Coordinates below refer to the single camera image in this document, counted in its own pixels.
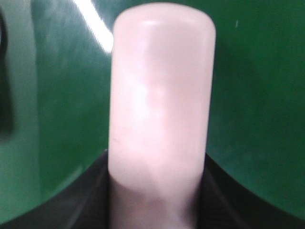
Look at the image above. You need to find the black cable bundle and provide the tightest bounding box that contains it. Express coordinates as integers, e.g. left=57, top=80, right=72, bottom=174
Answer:
left=0, top=7, right=14, bottom=133

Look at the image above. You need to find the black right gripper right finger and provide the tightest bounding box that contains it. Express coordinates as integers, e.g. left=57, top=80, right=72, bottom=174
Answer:
left=196, top=155, right=305, bottom=229

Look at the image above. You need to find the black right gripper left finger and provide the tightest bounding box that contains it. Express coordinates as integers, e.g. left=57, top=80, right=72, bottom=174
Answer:
left=0, top=151, right=109, bottom=229

